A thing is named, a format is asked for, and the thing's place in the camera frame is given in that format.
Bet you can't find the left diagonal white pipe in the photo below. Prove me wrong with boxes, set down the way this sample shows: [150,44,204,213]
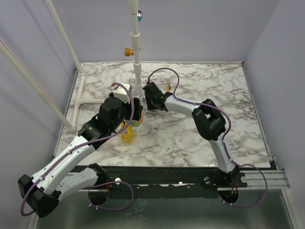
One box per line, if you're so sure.
[0,41,76,132]

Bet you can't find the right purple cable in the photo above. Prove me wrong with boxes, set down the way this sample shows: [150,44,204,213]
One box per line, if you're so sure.
[146,68,269,208]

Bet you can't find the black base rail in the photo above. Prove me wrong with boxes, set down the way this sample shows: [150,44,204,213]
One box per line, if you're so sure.
[88,163,247,199]

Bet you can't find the yellow drink bottle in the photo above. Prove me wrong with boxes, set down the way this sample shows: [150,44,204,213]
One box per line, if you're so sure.
[121,125,134,144]

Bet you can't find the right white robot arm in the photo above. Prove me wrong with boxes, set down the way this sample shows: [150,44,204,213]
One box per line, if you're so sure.
[143,82,240,187]

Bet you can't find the white pvc pipe frame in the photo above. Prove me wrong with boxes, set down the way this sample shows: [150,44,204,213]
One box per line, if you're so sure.
[45,0,142,128]

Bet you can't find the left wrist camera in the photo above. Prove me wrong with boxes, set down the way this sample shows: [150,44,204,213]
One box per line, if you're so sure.
[112,83,132,103]

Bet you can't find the green label bottle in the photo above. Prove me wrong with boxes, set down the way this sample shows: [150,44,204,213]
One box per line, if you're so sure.
[128,78,143,127]

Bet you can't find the yellow handled pliers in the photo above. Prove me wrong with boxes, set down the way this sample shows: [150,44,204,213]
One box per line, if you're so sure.
[166,83,171,92]

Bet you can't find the yellow cap on pipe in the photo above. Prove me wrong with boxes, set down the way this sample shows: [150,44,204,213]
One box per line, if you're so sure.
[123,48,134,57]

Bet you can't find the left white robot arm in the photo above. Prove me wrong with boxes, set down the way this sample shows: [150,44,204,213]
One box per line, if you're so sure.
[18,93,143,218]

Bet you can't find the blue cap on pipe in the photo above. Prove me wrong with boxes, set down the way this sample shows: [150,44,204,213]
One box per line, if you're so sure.
[137,10,143,22]

